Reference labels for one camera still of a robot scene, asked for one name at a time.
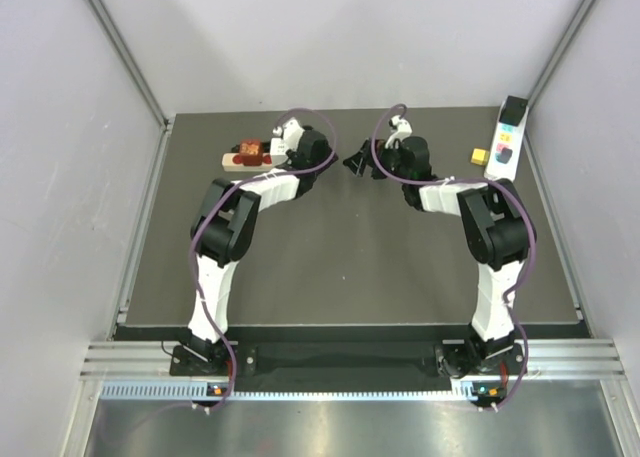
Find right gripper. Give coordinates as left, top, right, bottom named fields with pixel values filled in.
left=343, top=139, right=411, bottom=185

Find white cube socket adapter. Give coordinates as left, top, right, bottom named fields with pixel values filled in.
left=269, top=137, right=288, bottom=161

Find beige power strip red sockets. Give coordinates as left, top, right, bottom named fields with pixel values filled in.
left=221, top=153, right=287, bottom=173

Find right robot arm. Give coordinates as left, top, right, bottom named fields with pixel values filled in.
left=343, top=136, right=536, bottom=378

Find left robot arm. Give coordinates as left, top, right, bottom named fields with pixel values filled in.
left=170, top=118, right=337, bottom=375

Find red patterned plug adapter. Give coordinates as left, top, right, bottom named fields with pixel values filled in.
left=238, top=139, right=264, bottom=161

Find yellow cube block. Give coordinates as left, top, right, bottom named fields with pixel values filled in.
left=470, top=148, right=489, bottom=166

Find white power strip coloured sockets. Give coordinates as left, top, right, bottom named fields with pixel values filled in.
left=484, top=99, right=529, bottom=181

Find black adapter on white strip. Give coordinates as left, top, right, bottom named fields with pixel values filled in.
left=499, top=95, right=528, bottom=127

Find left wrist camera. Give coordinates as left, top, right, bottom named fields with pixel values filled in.
left=272, top=118, right=304, bottom=150

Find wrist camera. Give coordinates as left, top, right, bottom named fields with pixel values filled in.
left=272, top=118, right=304, bottom=150
left=385, top=115, right=413, bottom=149

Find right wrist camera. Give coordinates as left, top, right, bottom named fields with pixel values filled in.
left=385, top=115, right=413, bottom=149

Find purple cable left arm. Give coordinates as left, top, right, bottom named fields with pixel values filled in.
left=187, top=107, right=339, bottom=418

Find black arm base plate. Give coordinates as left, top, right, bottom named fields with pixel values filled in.
left=169, top=341, right=523, bottom=377

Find slotted grey cable duct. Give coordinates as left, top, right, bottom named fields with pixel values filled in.
left=100, top=381, right=477, bottom=402

